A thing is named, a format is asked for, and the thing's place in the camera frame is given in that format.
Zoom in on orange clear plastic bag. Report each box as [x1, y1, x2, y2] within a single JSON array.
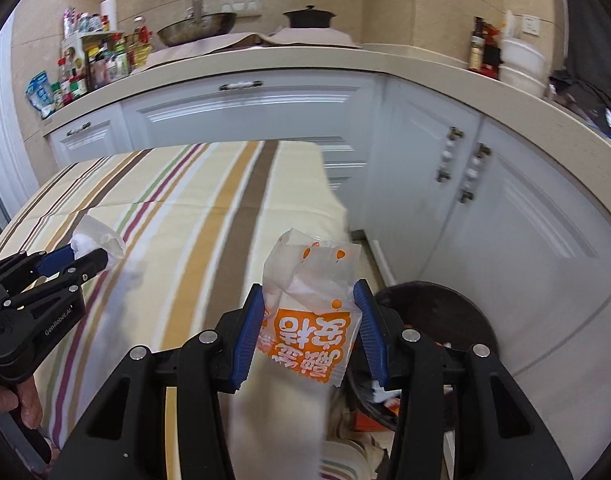
[[256, 229, 362, 387]]

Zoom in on black trash bin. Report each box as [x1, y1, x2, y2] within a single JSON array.
[[345, 281, 499, 431]]

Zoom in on white kitchen cabinets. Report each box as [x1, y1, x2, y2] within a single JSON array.
[[43, 70, 611, 478]]

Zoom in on person's left hand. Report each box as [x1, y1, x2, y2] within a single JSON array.
[[0, 376, 43, 429]]

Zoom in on striped tablecloth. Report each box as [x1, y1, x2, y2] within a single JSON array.
[[0, 141, 385, 479]]

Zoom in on blue snack bag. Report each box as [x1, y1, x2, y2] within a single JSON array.
[[25, 70, 55, 119]]

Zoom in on white spice rack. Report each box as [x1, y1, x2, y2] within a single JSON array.
[[61, 30, 124, 92]]

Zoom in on yellow oil bottle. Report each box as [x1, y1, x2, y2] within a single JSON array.
[[130, 15, 152, 70]]

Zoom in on white paper towel roll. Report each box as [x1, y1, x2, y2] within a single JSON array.
[[100, 0, 119, 30]]

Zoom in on steel wok pan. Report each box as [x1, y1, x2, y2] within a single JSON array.
[[156, 0, 237, 47]]

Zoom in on beige stove cover cloth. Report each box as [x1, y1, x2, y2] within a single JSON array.
[[138, 27, 359, 72]]

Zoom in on dark cloth on counter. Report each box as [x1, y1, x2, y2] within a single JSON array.
[[548, 70, 611, 143]]

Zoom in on white stacked bowls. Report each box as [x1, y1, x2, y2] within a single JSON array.
[[499, 38, 547, 98]]

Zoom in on black cooking pot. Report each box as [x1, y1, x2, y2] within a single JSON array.
[[284, 4, 336, 28]]

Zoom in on red packaged sauce bag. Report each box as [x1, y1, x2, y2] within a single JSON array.
[[480, 22, 502, 79]]

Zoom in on dark sauce bottle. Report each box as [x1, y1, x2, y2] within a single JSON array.
[[468, 16, 485, 72]]

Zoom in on white door frame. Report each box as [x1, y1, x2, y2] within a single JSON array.
[[0, 13, 38, 218]]

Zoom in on drawer handle left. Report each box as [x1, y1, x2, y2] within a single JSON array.
[[66, 122, 92, 136]]

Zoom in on drawer handle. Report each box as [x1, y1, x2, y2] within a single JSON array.
[[66, 122, 92, 136], [218, 80, 263, 91]]

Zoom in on cabinet door handle right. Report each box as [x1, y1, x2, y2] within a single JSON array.
[[458, 143, 492, 204]]

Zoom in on cabinet door handle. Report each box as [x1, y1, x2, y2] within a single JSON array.
[[458, 143, 492, 204], [435, 127, 465, 182]]

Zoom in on drawer handle centre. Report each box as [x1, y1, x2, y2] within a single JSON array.
[[218, 80, 263, 91]]

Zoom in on cabinet door handle left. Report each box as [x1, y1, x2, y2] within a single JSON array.
[[435, 127, 465, 182]]

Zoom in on wall double socket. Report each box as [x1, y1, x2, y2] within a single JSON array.
[[220, 0, 263, 18]]

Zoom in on wall power socket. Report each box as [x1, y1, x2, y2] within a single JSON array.
[[521, 14, 541, 37]]

